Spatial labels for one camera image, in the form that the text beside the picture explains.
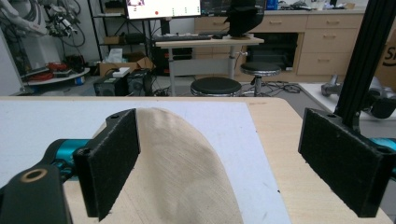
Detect brown cardboard box with print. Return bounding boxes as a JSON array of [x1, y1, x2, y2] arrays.
[[374, 29, 396, 91]]

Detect wooden drawer cabinet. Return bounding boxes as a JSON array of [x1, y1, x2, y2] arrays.
[[193, 8, 368, 83]]

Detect black cloth on stand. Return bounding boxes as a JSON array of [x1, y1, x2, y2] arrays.
[[224, 0, 266, 37]]

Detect black metal shelf rack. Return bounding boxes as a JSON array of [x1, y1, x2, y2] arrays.
[[87, 0, 150, 63]]

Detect beige cloth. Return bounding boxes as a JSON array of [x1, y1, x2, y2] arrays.
[[91, 106, 245, 224]]

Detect black round stool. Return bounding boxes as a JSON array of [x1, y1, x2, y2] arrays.
[[240, 61, 282, 97], [190, 77, 243, 97]]

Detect round white platform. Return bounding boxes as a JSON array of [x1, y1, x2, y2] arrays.
[[21, 61, 92, 87]]

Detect computer monitor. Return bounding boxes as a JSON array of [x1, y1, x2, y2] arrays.
[[125, 0, 202, 21]]

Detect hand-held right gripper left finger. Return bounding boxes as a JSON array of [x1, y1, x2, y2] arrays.
[[72, 107, 141, 222]]

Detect grey robot part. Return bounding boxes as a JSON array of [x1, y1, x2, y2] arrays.
[[320, 74, 396, 119]]

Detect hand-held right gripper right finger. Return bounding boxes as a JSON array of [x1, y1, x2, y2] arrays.
[[297, 107, 396, 218]]

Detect black equipment case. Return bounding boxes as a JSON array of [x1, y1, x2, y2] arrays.
[[93, 68, 153, 97]]

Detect black aluminium stand post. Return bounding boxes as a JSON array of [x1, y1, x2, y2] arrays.
[[333, 0, 396, 133]]

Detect wooden desk with metal legs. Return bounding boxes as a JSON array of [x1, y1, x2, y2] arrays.
[[154, 35, 265, 97]]

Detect black keyboard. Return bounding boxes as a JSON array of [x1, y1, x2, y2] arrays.
[[151, 34, 213, 43]]

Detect black floor cables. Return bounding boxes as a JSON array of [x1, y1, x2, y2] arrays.
[[241, 80, 303, 97]]

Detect white mat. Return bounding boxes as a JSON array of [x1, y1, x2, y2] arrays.
[[0, 100, 293, 224]]

